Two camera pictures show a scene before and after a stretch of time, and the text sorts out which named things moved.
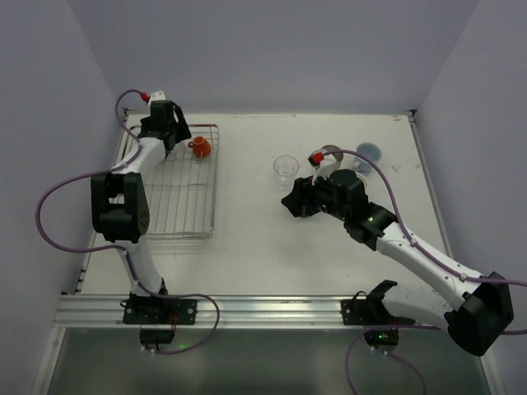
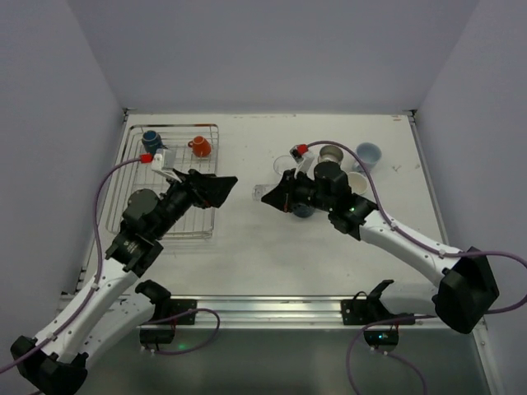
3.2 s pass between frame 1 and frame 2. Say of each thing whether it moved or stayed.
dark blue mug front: stayed
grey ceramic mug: stayed
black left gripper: moved
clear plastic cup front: stayed
